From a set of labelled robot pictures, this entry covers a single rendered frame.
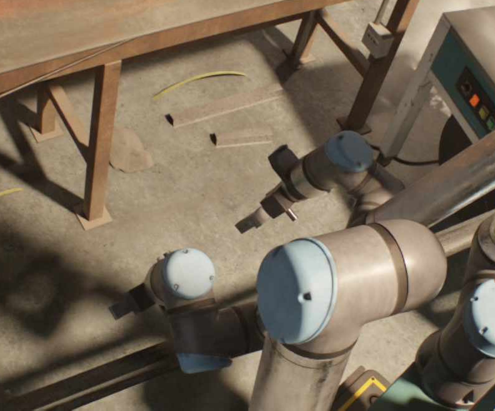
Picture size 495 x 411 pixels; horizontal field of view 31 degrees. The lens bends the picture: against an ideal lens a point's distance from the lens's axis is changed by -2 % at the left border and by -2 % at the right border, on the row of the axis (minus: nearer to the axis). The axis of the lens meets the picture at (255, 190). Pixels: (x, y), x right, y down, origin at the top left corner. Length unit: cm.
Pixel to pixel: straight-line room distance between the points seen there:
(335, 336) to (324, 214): 203
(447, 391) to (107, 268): 126
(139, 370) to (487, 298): 71
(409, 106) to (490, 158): 151
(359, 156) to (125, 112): 153
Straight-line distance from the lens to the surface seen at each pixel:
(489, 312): 180
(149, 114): 320
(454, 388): 194
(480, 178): 155
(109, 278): 278
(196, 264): 156
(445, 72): 282
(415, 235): 108
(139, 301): 174
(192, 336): 156
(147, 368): 181
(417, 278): 106
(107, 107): 248
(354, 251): 103
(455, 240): 217
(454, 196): 159
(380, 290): 104
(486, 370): 187
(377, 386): 241
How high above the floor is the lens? 238
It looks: 51 degrees down
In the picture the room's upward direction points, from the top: 19 degrees clockwise
